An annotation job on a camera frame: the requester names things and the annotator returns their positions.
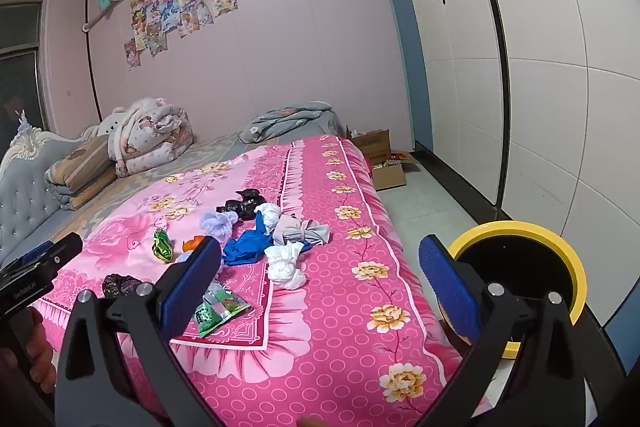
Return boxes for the dark crumpled wrapper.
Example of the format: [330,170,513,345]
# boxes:
[102,273,146,300]

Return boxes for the cluster of wall posters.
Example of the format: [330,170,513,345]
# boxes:
[122,0,240,70]

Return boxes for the white knotted cloth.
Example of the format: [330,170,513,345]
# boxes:
[264,241,307,290]

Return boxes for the white plush toy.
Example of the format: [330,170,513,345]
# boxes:
[82,107,126,142]

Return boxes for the grey pink cloth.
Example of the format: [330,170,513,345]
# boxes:
[272,214,332,253]

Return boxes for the person's left hand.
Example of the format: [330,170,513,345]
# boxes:
[24,308,57,393]

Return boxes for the grey floral blanket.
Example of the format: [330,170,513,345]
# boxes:
[237,101,346,145]

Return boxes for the blue cloth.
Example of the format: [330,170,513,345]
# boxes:
[222,213,273,267]

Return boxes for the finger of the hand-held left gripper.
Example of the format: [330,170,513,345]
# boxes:
[27,232,84,270]

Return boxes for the pink floral bed sheet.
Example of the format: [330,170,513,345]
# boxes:
[30,134,493,427]

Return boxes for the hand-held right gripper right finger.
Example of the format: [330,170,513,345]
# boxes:
[418,234,587,427]

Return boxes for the folded floral quilt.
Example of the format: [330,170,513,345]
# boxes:
[107,99,196,178]

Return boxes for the green and silver snack wrapper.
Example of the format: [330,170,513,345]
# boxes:
[194,282,250,339]

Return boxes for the grey tufted headboard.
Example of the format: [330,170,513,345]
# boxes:
[0,109,101,268]

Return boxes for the white crumpled cloth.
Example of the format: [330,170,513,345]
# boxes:
[254,203,283,230]

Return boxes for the white wall pipe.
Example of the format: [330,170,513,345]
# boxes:
[81,6,117,31]

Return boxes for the yellow rimmed black bin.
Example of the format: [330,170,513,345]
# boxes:
[437,221,588,360]

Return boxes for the grey patterned mattress sheet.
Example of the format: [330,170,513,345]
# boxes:
[65,132,251,233]

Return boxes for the cardboard boxes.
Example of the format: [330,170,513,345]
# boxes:
[370,152,423,192]

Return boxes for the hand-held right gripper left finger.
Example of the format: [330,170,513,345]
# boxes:
[54,236,223,427]

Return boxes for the black plastic bag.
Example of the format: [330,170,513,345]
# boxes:
[216,188,266,222]

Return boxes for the pale lavender foam net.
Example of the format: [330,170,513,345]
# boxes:
[199,211,241,242]

